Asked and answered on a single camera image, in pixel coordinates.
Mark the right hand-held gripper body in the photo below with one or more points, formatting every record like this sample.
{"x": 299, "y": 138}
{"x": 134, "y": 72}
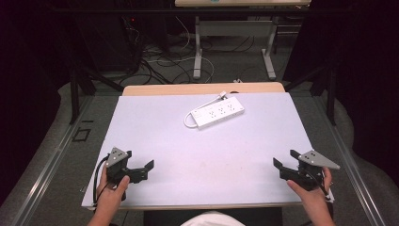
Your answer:
{"x": 309, "y": 169}

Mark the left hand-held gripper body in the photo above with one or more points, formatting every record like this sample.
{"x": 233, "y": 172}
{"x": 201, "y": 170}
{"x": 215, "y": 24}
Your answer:
{"x": 116, "y": 163}

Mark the person's right hand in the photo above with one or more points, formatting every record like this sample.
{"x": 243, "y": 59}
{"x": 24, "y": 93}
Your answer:
{"x": 312, "y": 196}

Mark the person's left hand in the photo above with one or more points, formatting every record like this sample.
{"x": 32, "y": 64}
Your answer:
{"x": 109, "y": 196}

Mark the person's dark trousers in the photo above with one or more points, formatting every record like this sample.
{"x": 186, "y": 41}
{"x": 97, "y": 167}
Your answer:
{"x": 263, "y": 218}

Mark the white table cover sheet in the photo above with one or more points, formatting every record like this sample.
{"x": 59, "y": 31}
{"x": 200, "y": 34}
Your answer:
{"x": 204, "y": 163}

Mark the black metal stand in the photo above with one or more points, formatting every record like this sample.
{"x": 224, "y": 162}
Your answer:
{"x": 75, "y": 94}
{"x": 330, "y": 94}

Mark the white power strip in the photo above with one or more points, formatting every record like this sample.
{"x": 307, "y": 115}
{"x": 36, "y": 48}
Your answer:
{"x": 219, "y": 112}

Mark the person's white shirt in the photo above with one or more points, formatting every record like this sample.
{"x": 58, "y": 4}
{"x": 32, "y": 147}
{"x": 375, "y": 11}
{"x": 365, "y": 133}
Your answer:
{"x": 213, "y": 220}

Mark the white power plug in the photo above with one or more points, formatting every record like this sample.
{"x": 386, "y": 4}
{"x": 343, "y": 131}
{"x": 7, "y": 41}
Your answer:
{"x": 223, "y": 94}

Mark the dark computer tower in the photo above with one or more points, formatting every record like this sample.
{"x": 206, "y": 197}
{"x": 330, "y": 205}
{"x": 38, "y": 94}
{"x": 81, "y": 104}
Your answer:
{"x": 106, "y": 44}

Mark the white-framed desk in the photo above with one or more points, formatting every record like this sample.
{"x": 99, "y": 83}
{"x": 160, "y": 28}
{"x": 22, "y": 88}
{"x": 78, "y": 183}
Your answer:
{"x": 233, "y": 28}

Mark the black horizontal bar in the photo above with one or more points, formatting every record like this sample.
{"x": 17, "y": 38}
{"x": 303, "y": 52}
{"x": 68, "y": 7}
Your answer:
{"x": 156, "y": 10}

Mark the metal floor rail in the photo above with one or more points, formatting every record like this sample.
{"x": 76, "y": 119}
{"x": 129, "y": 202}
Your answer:
{"x": 47, "y": 166}
{"x": 354, "y": 169}

